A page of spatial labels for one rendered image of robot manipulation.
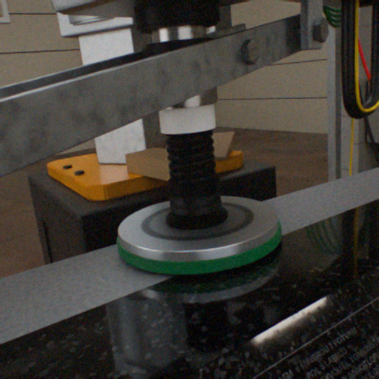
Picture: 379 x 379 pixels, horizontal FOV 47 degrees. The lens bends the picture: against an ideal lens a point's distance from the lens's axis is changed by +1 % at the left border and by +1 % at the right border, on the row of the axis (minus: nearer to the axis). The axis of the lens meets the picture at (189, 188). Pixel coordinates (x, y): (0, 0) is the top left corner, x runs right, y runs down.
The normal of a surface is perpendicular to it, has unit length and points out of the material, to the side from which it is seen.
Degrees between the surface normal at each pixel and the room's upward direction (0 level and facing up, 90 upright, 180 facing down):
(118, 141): 90
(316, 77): 90
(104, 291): 0
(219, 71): 90
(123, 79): 90
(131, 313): 0
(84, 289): 0
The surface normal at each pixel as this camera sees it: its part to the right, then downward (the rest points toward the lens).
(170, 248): -0.10, -0.96
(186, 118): 0.00, 0.26
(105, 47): -0.48, 0.27
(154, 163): -0.77, 0.24
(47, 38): 0.59, 0.15
